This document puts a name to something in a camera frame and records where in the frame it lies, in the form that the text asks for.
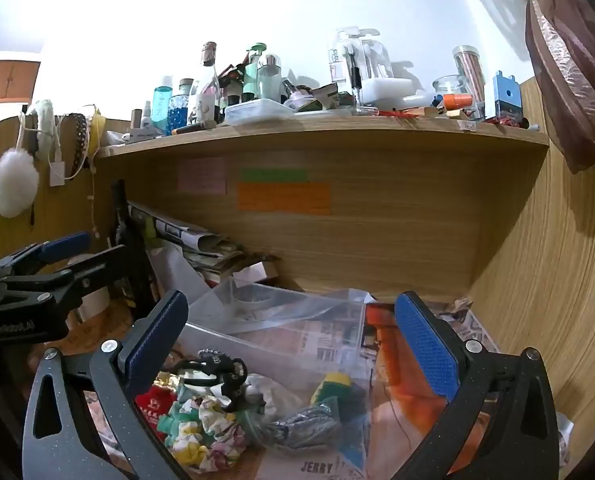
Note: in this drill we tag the orange cap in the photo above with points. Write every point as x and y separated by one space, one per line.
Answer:
458 101

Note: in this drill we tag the black studded headband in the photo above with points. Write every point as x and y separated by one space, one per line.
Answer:
80 135

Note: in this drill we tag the green pump bottle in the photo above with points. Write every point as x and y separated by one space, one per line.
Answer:
251 77

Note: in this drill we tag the white fluffy pom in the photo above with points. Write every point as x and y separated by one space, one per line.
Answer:
15 185

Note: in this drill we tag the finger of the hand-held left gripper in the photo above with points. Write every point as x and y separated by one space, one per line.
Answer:
67 246
97 262

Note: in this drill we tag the clear plastic tray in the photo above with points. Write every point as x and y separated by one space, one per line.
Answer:
257 112

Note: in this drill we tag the floral scrunchie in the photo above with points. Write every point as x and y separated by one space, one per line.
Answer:
205 440

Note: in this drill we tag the clear tube of sticks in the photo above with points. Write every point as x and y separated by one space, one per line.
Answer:
470 70

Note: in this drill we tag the white scrunchie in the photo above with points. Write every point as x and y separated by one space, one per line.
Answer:
272 392

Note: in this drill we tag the black pen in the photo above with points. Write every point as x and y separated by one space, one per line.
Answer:
355 80

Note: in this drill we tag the blue liquid bottle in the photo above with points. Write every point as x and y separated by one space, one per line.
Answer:
162 110

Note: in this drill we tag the clear pump bottle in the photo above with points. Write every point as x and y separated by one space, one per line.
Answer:
372 55

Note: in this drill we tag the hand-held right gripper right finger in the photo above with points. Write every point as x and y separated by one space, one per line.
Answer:
425 345

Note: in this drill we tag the orange magazine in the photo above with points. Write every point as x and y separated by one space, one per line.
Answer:
402 385

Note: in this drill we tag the small white spray bottle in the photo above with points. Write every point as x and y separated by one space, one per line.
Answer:
146 117

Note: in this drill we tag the blue beaded bottle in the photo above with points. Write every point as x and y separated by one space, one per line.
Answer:
181 110

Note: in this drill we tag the white box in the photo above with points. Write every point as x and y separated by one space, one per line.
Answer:
390 90

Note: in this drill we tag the pale green clear bottle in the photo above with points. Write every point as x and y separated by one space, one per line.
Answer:
270 80

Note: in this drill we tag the black stand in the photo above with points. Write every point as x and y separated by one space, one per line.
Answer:
127 240

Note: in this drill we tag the red printed cloth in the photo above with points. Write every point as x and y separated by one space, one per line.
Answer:
152 405

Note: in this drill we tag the green sticky note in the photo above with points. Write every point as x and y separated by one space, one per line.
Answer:
273 175

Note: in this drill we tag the glass bottle with cork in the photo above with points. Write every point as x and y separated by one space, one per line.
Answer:
208 90

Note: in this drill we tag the newspaper sheet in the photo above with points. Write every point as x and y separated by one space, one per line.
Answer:
472 325

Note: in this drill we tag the yellow headband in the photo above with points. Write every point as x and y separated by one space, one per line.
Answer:
96 132

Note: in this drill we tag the grey knit scrunchie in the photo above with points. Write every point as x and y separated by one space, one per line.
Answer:
302 427

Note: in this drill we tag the glass jar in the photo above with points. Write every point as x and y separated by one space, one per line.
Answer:
450 85

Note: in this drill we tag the pink sticky note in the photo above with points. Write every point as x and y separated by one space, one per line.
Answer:
202 176

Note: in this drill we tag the orange sticky note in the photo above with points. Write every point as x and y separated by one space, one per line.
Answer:
283 199

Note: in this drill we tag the clear tape roll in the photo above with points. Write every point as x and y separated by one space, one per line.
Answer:
255 297

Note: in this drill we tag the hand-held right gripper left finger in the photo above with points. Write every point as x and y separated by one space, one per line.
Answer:
160 332

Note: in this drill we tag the white charger plug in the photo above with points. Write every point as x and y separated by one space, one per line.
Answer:
57 174

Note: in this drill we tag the teal scrunchie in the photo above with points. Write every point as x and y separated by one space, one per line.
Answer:
175 417

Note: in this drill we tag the white fluffy headband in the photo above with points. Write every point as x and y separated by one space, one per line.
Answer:
45 120

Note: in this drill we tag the clear plastic storage box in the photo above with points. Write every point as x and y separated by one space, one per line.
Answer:
287 325

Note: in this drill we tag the blue box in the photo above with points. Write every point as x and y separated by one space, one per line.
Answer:
507 97

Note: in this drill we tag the stack of magazines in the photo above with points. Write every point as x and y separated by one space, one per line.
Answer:
202 245

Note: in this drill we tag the wooden shelf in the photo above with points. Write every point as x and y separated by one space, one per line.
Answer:
387 200

